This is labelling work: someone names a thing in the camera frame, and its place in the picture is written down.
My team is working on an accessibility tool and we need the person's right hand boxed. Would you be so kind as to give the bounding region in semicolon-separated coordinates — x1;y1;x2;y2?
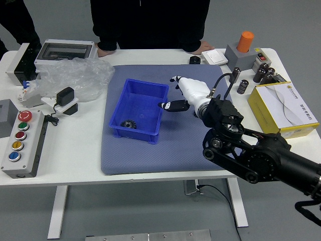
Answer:
96;47;116;58

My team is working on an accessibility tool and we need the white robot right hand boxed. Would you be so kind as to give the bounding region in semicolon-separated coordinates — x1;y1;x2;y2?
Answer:
157;74;212;112

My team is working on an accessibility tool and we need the person's left hand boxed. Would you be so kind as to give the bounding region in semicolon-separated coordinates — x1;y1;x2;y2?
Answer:
193;41;216;56

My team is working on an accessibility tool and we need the blue plastic box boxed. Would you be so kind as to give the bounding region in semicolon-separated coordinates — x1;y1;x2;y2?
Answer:
108;78;170;146

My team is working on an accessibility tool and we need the big black gear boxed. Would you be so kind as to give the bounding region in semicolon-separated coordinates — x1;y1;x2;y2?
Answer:
120;119;137;130

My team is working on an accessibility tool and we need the grey clear-lid distribution box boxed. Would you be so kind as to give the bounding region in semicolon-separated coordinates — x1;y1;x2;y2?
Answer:
34;38;99;70

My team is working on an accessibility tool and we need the grey under-table box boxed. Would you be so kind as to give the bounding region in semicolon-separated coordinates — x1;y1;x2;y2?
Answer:
183;179;204;196

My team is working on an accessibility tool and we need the grey square box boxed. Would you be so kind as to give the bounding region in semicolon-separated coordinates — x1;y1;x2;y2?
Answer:
0;99;21;139

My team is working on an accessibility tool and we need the grey five-button control box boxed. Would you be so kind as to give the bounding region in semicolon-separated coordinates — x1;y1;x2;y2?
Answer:
1;109;48;179

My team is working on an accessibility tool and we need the grey block holder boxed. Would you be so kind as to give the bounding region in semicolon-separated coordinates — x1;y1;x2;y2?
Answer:
224;42;260;71

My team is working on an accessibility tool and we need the clear plastic bag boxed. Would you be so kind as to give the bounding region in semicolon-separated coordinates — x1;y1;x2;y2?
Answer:
25;57;116;103

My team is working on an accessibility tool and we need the orange cylinder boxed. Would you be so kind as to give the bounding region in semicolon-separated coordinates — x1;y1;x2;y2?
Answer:
237;31;255;53

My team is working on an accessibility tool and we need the black cylindrical capacitor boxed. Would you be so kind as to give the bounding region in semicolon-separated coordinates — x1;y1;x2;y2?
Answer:
237;79;249;95

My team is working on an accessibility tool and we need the black power adapter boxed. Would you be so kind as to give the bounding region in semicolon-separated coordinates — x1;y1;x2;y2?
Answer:
56;86;75;106

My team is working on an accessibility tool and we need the small black electronic module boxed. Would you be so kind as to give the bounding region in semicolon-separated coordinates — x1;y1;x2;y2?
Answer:
273;72;288;83

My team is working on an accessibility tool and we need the blue-grey mat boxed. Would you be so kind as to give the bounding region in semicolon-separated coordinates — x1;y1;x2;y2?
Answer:
100;64;248;176

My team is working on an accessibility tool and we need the white circuit breaker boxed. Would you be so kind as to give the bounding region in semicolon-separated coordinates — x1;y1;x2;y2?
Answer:
17;80;45;109

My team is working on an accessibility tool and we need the person in dark clothes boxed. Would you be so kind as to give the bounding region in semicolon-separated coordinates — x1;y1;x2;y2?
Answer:
0;0;42;52

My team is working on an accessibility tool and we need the yellow and white carton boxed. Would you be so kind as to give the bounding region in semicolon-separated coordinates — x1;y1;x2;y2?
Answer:
247;81;320;140

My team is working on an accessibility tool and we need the white table leg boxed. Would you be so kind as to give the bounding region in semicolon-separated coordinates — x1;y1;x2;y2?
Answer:
47;185;69;239
225;178;249;228

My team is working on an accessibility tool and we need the grey metal plate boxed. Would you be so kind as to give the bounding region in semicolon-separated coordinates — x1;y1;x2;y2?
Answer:
85;229;212;241

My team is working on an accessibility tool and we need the white wall switch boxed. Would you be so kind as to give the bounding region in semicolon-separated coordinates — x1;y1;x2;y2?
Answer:
201;49;229;66

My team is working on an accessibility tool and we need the white red-button switch box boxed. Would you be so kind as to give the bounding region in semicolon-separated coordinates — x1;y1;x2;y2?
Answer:
252;47;272;72

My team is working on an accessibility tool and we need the white flat bracket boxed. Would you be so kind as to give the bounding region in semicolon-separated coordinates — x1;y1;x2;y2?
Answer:
41;96;80;116

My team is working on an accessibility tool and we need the black adapter cord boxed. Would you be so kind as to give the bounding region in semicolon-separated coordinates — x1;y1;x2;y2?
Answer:
44;101;60;126

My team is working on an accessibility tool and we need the black power cable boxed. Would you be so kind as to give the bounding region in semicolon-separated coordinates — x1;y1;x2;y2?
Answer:
197;184;243;241

